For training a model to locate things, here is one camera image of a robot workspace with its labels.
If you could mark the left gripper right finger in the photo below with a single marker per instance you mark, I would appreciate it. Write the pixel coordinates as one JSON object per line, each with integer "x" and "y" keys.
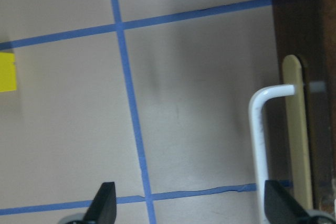
{"x": 281, "y": 207}

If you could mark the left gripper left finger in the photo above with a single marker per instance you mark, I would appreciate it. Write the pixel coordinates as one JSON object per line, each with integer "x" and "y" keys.
{"x": 103, "y": 208}

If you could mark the wooden drawer with handle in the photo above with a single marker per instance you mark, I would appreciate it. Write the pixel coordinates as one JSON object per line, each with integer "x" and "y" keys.
{"x": 305, "y": 37}

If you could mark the yellow block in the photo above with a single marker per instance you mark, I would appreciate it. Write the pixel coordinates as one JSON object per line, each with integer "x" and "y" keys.
{"x": 8, "y": 72}

